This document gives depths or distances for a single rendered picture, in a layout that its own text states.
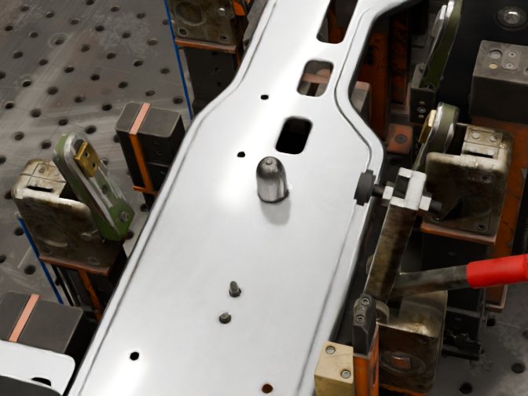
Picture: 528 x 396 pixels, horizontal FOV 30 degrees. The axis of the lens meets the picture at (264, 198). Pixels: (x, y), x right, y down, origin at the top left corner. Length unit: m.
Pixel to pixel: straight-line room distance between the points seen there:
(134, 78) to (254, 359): 0.76
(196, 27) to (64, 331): 0.45
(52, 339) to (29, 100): 0.68
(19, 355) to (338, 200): 0.35
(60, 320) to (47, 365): 0.06
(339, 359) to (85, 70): 0.90
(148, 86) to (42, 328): 0.65
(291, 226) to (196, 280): 0.11
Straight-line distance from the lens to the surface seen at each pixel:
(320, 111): 1.08
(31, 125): 1.56
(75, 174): 0.96
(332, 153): 1.04
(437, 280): 0.83
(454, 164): 0.95
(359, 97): 1.11
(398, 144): 1.43
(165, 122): 1.11
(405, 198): 0.74
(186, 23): 1.26
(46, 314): 1.01
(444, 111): 0.94
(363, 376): 0.76
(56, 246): 1.08
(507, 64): 0.97
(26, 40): 1.70
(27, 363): 0.96
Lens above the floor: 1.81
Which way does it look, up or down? 53 degrees down
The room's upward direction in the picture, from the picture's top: 9 degrees counter-clockwise
